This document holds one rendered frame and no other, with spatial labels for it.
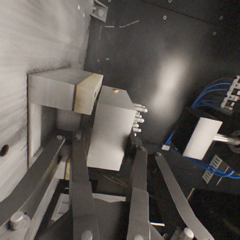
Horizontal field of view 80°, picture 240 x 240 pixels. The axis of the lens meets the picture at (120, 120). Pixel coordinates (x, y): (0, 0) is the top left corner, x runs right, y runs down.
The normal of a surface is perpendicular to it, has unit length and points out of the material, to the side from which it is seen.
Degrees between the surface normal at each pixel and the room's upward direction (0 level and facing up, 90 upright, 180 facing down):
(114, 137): 89
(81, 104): 90
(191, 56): 90
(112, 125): 89
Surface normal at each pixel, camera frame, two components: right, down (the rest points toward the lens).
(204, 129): 0.05, 0.39
